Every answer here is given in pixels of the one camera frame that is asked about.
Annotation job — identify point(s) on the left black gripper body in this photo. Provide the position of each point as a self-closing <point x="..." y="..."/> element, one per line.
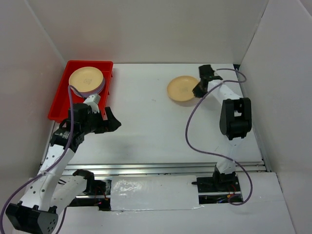
<point x="95" y="123"/>

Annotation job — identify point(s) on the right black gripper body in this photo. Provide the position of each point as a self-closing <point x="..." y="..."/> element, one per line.
<point x="197" y="90"/>

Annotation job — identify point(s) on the purple plate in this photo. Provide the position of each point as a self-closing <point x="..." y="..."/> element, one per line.
<point x="86" y="94"/>

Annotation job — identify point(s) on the yellow plate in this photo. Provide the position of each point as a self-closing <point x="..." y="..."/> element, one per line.
<point x="180" y="89"/>
<point x="86" y="79"/>

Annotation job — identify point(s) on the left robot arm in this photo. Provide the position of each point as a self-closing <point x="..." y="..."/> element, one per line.
<point x="37" y="212"/>

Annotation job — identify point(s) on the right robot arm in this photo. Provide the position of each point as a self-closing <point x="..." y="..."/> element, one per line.
<point x="235" y="122"/>

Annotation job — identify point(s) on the red plastic bin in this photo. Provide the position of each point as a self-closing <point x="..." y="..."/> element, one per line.
<point x="60" y="105"/>

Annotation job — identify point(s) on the white taped cover panel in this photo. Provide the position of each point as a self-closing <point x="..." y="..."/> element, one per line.
<point x="145" y="193"/>

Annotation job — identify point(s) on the aluminium rail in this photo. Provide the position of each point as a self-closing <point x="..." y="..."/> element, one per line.
<point x="154" y="169"/>

